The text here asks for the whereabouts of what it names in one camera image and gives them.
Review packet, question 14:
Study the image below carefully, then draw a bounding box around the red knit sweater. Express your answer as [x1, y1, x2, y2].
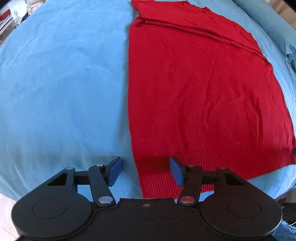
[128, 1, 295, 198]

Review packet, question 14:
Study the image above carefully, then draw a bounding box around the blue bed sheet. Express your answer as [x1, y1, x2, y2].
[1, 1, 295, 200]

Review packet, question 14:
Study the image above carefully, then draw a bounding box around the teal rolled duvet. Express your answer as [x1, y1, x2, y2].
[235, 1, 295, 69]

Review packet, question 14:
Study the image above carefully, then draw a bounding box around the white shelf unit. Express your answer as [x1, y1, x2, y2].
[1, 0, 30, 46]

